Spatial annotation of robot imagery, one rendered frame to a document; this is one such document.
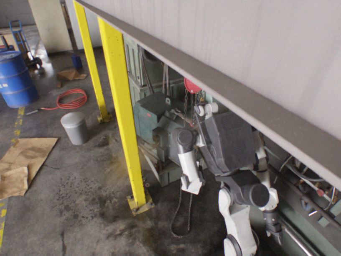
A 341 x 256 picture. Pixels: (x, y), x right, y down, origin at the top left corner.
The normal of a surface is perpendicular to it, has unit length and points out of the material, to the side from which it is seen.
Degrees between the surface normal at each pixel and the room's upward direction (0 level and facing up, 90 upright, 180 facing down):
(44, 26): 90
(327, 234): 0
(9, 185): 2
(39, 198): 0
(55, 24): 90
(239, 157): 56
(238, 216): 51
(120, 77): 90
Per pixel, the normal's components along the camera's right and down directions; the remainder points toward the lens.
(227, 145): 0.29, 0.04
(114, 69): 0.45, 0.55
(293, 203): 0.00, -0.79
